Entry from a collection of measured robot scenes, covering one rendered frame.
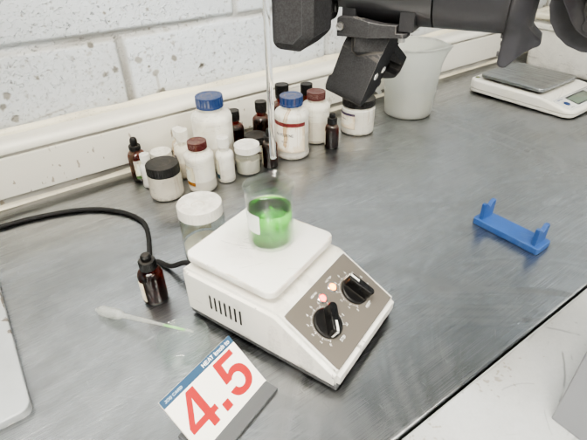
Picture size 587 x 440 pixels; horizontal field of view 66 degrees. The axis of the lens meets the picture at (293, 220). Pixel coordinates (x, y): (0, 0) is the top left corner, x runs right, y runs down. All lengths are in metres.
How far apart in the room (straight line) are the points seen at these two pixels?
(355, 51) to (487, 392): 0.34
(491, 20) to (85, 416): 0.47
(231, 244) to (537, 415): 0.34
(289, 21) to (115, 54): 0.60
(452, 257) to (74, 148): 0.61
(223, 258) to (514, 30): 0.33
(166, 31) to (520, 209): 0.66
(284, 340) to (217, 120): 0.45
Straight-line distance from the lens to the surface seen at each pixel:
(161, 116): 0.87
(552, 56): 1.48
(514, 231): 0.71
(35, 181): 0.85
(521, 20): 0.34
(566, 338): 0.59
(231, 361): 0.47
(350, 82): 0.36
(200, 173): 0.75
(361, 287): 0.49
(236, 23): 0.94
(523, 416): 0.50
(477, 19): 0.33
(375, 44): 0.35
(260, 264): 0.47
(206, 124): 0.80
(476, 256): 0.66
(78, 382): 0.53
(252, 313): 0.47
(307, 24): 0.29
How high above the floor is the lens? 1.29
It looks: 35 degrees down
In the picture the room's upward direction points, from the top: 1 degrees counter-clockwise
